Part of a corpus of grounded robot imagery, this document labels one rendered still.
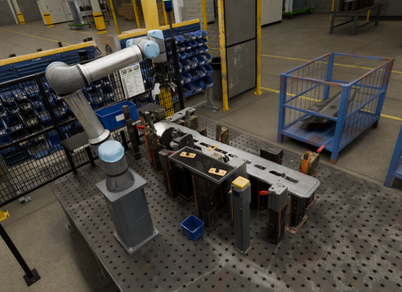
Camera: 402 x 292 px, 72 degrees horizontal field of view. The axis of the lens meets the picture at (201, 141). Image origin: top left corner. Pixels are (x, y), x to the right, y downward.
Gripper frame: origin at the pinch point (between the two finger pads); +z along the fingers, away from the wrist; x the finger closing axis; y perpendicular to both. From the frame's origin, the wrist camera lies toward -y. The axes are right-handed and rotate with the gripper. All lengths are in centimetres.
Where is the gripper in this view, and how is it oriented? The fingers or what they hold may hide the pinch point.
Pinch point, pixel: (163, 96)
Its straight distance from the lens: 161.7
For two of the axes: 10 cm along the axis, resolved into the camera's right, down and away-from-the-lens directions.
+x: 6.9, -4.2, 5.9
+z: 1.0, 8.6, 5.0
